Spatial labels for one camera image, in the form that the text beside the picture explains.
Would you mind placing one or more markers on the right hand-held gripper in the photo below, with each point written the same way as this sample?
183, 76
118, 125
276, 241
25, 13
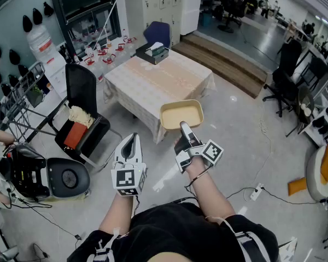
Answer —
211, 151

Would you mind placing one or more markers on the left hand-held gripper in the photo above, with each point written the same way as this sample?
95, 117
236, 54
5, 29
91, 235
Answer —
124, 178

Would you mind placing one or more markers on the yellow rectangular tray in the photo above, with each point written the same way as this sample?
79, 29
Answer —
177, 116

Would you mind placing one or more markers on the person's left forearm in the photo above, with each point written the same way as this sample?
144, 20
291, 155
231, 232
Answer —
114, 214

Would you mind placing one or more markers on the person's right forearm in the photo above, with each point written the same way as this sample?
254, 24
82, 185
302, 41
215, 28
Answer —
207, 192

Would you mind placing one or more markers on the red flat box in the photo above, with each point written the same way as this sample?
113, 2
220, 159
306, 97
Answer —
75, 135

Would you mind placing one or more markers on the cream crumpled cloth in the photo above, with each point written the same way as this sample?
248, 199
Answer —
80, 115

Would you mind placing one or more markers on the beige cloth-covered table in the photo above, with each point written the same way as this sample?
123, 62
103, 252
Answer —
153, 83

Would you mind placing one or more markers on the black round machine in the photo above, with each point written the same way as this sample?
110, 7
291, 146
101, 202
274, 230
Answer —
65, 177

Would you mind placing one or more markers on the black mesh-back chair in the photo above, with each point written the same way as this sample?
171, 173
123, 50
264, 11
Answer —
79, 86

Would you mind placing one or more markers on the wooden step platform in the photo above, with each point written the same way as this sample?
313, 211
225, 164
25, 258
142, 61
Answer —
224, 61

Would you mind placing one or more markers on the black open storage box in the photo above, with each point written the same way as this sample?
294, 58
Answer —
160, 57

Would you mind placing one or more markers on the white power strip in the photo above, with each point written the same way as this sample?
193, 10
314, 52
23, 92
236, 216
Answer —
257, 191

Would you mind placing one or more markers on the green packet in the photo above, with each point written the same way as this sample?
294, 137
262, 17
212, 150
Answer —
153, 53

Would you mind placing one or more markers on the white tissue paper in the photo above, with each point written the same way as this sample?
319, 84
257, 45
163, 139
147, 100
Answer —
154, 46

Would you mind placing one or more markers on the person's black shirt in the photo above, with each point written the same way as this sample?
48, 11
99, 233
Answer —
175, 233

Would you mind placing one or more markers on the group of clear water jugs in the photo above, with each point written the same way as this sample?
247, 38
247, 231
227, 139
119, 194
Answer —
106, 56

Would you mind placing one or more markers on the white water dispenser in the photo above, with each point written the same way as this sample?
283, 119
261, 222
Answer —
57, 75

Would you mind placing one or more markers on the black pot with green plant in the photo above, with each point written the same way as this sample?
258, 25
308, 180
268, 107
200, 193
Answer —
35, 97

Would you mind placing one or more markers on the blue chair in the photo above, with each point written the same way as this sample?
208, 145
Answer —
158, 31

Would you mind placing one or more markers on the black office chair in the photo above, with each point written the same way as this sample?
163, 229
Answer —
285, 80

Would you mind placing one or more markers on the teal bin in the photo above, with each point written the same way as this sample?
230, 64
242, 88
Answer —
207, 20

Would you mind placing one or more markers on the grey metal rack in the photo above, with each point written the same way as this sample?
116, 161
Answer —
19, 102

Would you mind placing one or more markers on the white cabinet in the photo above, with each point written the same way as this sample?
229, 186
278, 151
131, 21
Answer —
190, 9

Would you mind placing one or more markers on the beige metal lockers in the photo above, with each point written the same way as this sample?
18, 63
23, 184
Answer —
158, 7

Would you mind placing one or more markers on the grey round seat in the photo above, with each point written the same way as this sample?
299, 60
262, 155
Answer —
314, 179

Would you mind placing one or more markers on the white shelf unit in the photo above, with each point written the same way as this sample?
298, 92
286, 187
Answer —
321, 119

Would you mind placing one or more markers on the large clear dispenser bottle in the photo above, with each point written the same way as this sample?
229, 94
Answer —
41, 44

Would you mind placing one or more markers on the group of black wall-hung holders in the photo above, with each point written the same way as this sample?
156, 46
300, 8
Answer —
13, 56

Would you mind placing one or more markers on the dark window frame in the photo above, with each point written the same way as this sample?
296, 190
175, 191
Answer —
60, 18

